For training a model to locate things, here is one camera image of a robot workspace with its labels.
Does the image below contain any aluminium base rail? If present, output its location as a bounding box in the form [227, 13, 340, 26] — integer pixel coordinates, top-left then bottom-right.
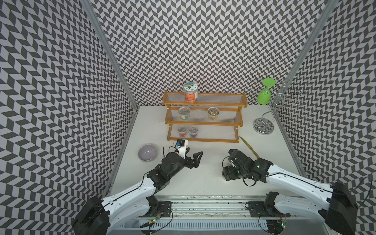
[107, 197, 336, 235]

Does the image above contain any seed cup red label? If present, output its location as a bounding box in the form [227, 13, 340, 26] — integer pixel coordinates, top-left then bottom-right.
[178, 125, 187, 137]

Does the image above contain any clear plastic lid on shelf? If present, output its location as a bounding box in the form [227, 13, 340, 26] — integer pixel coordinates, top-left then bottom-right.
[193, 108, 206, 119]

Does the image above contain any wooden two-tier shelf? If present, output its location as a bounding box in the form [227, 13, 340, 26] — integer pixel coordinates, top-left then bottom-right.
[162, 91, 248, 143]

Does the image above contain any green label seed cup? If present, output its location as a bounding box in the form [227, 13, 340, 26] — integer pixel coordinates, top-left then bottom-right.
[178, 106, 191, 121]

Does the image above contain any lilac bowl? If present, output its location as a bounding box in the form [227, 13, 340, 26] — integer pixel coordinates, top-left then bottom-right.
[138, 144, 157, 162]

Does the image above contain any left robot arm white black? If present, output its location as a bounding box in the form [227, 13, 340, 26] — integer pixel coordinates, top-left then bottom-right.
[71, 151, 203, 235]

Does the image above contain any green plastic wine glass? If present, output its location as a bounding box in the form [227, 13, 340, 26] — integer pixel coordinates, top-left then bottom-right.
[257, 78, 276, 105]

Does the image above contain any tall seed jar orange label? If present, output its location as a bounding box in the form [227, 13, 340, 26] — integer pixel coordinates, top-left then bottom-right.
[183, 82, 198, 103]

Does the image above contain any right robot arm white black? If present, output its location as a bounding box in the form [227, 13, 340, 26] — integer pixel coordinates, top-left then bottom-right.
[222, 149, 358, 235]

